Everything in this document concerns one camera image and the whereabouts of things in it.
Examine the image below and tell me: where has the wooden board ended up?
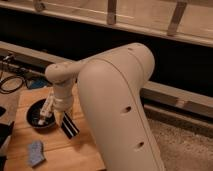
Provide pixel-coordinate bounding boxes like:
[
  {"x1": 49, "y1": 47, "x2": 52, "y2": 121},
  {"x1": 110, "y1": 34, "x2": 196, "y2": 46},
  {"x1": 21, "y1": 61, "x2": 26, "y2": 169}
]
[{"x1": 4, "y1": 86, "x2": 105, "y2": 171}]

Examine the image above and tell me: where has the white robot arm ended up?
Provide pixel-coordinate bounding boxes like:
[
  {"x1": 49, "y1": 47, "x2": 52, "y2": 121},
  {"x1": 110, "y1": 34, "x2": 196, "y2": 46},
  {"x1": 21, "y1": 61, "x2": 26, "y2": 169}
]
[{"x1": 45, "y1": 43, "x2": 165, "y2": 171}]

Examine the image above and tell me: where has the black cable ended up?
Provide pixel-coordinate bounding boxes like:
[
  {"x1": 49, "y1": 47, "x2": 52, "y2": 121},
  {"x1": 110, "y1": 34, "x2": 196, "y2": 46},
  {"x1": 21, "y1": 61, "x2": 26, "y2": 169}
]
[{"x1": 0, "y1": 54, "x2": 30, "y2": 95}]

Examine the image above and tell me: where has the white eraser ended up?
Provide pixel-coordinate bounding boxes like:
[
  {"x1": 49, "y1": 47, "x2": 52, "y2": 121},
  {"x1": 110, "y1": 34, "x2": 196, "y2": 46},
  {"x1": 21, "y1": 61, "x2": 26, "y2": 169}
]
[{"x1": 38, "y1": 92, "x2": 54, "y2": 125}]

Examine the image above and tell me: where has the black object at left edge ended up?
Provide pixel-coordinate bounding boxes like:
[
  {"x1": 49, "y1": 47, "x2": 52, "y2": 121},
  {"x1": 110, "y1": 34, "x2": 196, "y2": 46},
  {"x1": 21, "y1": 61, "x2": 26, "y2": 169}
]
[{"x1": 0, "y1": 106, "x2": 14, "y2": 171}]

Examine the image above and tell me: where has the blue box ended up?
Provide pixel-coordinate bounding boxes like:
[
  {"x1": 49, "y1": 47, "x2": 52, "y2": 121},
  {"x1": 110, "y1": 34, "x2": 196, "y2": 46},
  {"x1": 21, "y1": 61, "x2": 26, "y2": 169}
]
[{"x1": 29, "y1": 79, "x2": 47, "y2": 89}]

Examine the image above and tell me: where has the black round plate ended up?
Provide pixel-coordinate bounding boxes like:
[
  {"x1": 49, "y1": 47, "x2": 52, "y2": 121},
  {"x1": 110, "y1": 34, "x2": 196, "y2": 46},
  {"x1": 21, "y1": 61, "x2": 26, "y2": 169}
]
[{"x1": 26, "y1": 99, "x2": 56, "y2": 129}]

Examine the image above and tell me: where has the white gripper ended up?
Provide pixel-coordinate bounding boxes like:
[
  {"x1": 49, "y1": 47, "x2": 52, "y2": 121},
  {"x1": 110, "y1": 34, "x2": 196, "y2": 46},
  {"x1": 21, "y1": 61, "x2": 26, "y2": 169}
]
[{"x1": 53, "y1": 99, "x2": 79, "y2": 139}]

